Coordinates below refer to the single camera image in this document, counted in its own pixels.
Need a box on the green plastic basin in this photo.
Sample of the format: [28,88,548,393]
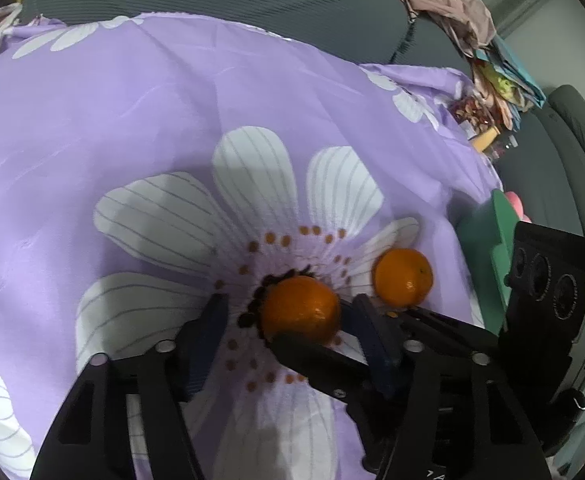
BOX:
[455,189,521,336]

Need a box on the purple floral cloth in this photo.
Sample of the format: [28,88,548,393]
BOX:
[0,14,503,480]

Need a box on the pink plush ball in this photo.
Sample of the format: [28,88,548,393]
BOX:
[503,191,532,223]

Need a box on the orange mandarin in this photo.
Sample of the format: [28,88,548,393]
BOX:
[373,248,433,308]
[261,275,342,347]

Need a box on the yellow jar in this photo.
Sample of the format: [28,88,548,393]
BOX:
[471,127,501,153]

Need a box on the beige pink clothes pile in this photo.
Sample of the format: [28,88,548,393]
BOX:
[357,0,498,58]

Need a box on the black braided cable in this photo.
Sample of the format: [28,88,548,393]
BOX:
[385,20,418,63]

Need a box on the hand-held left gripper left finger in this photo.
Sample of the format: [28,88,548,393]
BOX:
[30,292,230,480]

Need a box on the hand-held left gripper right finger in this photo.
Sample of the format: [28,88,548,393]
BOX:
[340,295,548,480]

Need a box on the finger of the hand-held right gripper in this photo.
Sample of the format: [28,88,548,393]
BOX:
[383,306,503,361]
[270,332,408,471]

